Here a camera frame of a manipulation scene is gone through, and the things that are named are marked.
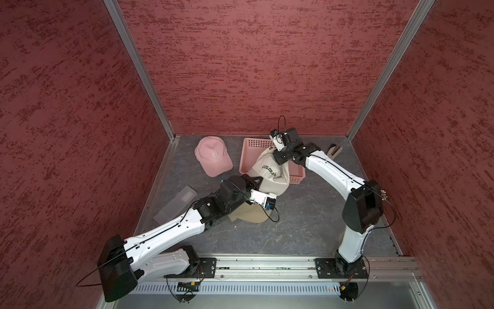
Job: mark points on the stapler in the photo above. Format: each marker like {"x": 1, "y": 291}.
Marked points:
{"x": 333, "y": 151}

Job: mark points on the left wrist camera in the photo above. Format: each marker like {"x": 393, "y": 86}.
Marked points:
{"x": 266, "y": 200}

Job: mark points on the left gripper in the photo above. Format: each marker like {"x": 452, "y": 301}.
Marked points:
{"x": 251, "y": 181}

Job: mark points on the pink plastic basket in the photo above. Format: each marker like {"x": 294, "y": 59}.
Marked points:
{"x": 252, "y": 149}

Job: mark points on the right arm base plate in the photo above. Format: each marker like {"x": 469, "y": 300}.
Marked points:
{"x": 328, "y": 268}

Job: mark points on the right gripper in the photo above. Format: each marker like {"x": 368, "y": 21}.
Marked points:
{"x": 280, "y": 159}

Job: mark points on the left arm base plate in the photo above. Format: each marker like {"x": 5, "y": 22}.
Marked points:
{"x": 201, "y": 268}

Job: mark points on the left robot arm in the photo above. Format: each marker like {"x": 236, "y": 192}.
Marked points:
{"x": 124, "y": 263}

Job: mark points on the beige baseball cap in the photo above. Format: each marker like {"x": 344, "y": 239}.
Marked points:
{"x": 253, "y": 213}

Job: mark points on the pink baseball cap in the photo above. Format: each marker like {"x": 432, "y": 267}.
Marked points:
{"x": 212, "y": 154}

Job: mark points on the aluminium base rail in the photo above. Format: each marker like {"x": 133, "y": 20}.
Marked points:
{"x": 243, "y": 267}

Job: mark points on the pens in cup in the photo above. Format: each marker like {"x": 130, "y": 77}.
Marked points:
{"x": 384, "y": 193}

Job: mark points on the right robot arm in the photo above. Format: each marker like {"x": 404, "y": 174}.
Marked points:
{"x": 364, "y": 203}

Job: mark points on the cream white baseball cap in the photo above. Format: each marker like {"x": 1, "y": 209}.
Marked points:
{"x": 275, "y": 177}

